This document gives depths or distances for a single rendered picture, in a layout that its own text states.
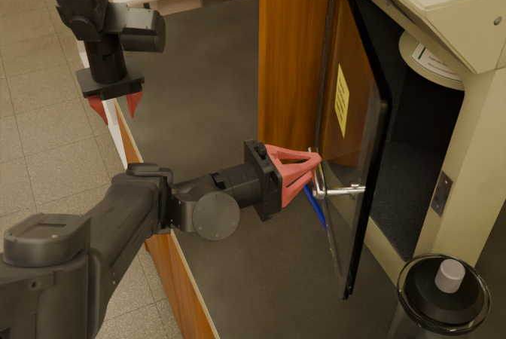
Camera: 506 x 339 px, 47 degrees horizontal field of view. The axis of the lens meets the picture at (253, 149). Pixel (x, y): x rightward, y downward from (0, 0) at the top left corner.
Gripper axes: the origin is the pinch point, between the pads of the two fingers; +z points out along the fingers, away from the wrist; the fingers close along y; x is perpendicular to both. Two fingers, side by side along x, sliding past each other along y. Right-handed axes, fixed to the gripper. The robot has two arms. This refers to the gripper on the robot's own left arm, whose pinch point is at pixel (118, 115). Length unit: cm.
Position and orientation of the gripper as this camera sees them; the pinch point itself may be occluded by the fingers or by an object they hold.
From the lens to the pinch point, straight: 105.6
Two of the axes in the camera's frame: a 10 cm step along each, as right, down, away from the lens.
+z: 0.1, 7.2, 6.9
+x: -4.0, -6.3, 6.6
